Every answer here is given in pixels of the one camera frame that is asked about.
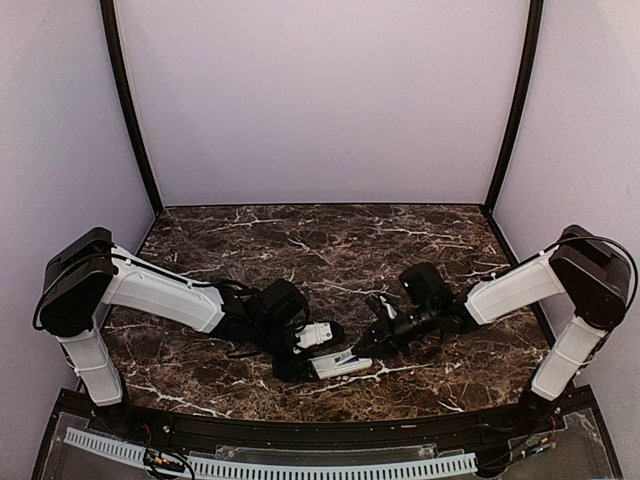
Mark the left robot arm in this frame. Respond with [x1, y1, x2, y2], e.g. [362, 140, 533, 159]
[32, 227, 309, 436]

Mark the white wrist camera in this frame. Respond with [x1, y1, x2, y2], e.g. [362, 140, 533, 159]
[294, 321, 345, 352]
[365, 293, 400, 322]

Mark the black front rail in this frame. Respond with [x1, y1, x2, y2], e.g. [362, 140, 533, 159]
[81, 394, 572, 451]

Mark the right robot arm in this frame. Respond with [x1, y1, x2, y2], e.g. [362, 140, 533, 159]
[353, 225, 639, 434]

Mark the right black frame post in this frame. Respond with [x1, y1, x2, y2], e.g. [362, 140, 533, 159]
[483, 0, 544, 217]

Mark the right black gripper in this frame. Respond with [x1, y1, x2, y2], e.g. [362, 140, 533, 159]
[352, 302, 438, 359]

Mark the white slotted cable duct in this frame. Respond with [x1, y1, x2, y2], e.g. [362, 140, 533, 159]
[64, 427, 477, 479]

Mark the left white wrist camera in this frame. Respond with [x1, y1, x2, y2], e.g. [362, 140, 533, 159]
[294, 321, 345, 352]

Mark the white remote control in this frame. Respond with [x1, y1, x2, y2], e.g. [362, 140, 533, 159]
[311, 349, 373, 380]

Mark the left black frame post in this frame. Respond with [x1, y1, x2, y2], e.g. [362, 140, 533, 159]
[99, 0, 164, 216]

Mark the white battery compartment cover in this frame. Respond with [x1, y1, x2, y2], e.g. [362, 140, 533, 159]
[333, 350, 359, 366]

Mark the black frame post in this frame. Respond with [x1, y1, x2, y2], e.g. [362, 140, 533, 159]
[483, 0, 544, 217]
[99, 0, 164, 216]

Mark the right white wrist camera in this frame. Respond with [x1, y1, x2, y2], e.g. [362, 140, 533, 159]
[365, 293, 400, 322]

